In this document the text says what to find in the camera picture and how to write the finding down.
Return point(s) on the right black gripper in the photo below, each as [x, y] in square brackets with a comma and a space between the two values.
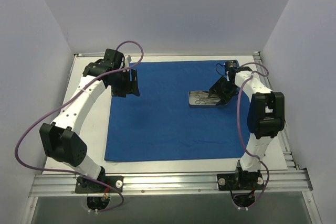
[222, 92]

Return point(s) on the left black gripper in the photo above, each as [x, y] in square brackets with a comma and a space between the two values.
[130, 83]

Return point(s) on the blue surgical cloth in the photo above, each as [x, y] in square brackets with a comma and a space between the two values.
[160, 125]

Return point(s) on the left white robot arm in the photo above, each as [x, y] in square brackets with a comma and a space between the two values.
[60, 138]

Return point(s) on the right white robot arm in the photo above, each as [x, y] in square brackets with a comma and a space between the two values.
[266, 115]

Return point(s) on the surgical scissors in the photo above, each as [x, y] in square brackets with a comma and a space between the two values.
[203, 99]

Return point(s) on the metal instrument tray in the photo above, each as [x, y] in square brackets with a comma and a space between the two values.
[191, 100]

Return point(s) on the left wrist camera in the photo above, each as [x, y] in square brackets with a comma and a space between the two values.
[127, 60]

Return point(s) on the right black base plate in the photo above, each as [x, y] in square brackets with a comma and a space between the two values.
[248, 181]

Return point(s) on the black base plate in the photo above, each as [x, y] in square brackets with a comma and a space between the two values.
[248, 181]
[105, 184]

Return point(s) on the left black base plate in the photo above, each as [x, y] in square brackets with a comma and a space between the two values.
[105, 184]

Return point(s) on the front aluminium rail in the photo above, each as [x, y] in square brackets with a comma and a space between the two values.
[170, 183]

